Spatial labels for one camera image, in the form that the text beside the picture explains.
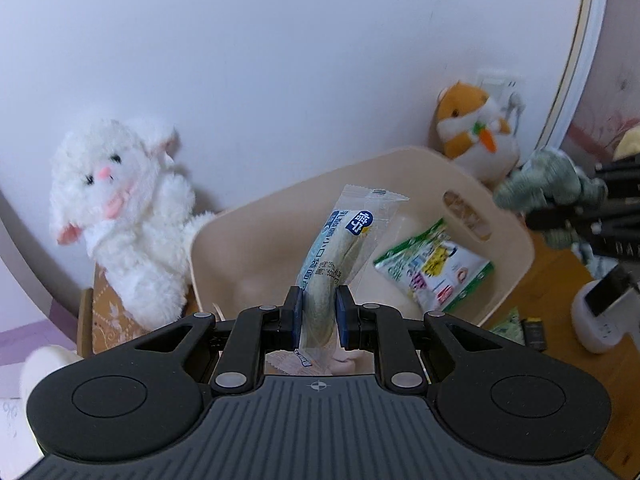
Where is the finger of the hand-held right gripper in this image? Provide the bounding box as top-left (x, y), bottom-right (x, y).
top-left (594, 157), bottom-right (640, 183)
top-left (525, 199), bottom-right (640, 242)

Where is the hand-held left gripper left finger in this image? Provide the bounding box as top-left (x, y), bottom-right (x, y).
top-left (132, 285), bottom-right (304, 395)

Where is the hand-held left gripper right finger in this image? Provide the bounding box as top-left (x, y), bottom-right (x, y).
top-left (335, 285), bottom-right (506, 391)

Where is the grey-green plush toy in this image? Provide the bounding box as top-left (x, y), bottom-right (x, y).
top-left (492, 147), bottom-right (608, 251)

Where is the clear bread packet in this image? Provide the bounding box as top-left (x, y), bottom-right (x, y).
top-left (295, 184), bottom-right (410, 376)

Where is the beige plastic storage basket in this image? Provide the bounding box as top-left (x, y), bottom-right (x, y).
top-left (189, 146), bottom-right (535, 328)

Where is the green snack packet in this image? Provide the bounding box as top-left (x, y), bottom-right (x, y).
top-left (374, 218), bottom-right (496, 313)

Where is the small black packet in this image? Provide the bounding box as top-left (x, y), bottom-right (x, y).
top-left (521, 317), bottom-right (547, 351)

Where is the wooden desktop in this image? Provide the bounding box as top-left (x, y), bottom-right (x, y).
top-left (479, 232), bottom-right (640, 478)

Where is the yellow plush toy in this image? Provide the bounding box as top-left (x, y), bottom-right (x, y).
top-left (614, 127), bottom-right (640, 161)

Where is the white power socket cube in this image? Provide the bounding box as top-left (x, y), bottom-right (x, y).
top-left (571, 265), bottom-right (640, 356)

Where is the small green packet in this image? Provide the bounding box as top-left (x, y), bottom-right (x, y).
top-left (487, 307), bottom-right (526, 345)

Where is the orange hamster plush toy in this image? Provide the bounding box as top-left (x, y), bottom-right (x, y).
top-left (429, 80), bottom-right (523, 185)

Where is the brown patterned box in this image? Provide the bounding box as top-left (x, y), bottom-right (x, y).
top-left (77, 264), bottom-right (201, 357)

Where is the white lamb plush toy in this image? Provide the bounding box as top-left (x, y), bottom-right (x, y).
top-left (49, 117), bottom-right (217, 332)

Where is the white bottle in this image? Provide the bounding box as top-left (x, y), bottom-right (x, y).
top-left (20, 344), bottom-right (83, 461)

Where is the white wall socket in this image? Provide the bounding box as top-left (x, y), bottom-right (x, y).
top-left (474, 69), bottom-right (527, 117)

